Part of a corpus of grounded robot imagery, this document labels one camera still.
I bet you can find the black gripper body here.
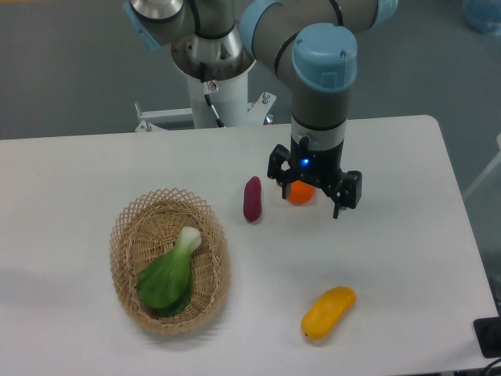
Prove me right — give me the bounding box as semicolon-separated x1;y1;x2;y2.
289;139;344;191

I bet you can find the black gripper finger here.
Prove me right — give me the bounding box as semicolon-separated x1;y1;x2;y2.
267;144;300;199
324;170;362;219

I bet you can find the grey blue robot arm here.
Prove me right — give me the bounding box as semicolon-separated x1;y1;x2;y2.
123;1;398;212

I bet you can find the woven wicker basket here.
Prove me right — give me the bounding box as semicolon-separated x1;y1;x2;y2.
110;188;230;335

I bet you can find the orange fruit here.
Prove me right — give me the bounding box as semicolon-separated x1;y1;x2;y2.
287;180;316;205

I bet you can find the purple sweet potato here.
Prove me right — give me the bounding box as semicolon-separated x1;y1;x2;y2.
243;176;262;222

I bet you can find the yellow mango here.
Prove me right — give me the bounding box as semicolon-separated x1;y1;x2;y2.
301;286;357;340

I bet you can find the green bok choy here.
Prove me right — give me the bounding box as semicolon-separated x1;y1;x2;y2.
136;226;202;316

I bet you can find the black device at table edge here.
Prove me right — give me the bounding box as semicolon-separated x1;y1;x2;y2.
474;316;500;359

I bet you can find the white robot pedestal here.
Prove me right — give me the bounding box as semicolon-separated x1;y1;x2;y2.
134;34;279;132

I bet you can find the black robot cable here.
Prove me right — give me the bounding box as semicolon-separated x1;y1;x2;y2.
198;62;227;128

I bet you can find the white frame at right edge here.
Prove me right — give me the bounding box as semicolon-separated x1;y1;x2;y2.
462;134;501;200

